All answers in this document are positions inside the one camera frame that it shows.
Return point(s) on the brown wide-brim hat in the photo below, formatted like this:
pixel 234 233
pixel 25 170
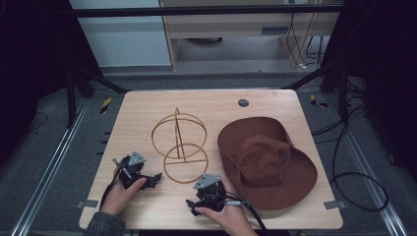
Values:
pixel 272 164

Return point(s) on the black metal stand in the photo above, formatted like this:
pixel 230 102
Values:
pixel 78 88
pixel 331 82

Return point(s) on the aluminium floor rail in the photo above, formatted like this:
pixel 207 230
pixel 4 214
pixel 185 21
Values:
pixel 370 167
pixel 49 170

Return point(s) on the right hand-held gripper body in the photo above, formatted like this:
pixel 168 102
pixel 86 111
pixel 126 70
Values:
pixel 211 195

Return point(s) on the yellow black striped tape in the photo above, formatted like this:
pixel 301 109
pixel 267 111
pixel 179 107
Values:
pixel 316 101
pixel 105 105

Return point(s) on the grey table bracket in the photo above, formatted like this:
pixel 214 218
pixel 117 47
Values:
pixel 334 205
pixel 87 203

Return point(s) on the person's right hand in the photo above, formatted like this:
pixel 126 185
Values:
pixel 234 218

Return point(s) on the light wooden desk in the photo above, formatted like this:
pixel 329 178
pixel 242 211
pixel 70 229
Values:
pixel 229 26

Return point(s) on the black horizontal frame bar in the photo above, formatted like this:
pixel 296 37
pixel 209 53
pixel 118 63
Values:
pixel 196 11

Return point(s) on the white cabinet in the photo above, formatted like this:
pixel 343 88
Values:
pixel 124 39

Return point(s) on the person's left hand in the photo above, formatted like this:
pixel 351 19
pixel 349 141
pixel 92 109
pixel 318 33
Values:
pixel 116 198

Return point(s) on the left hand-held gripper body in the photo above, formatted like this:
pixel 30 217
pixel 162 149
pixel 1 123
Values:
pixel 131 170

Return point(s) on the black curtain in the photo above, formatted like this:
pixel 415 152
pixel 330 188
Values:
pixel 383 65
pixel 32 49

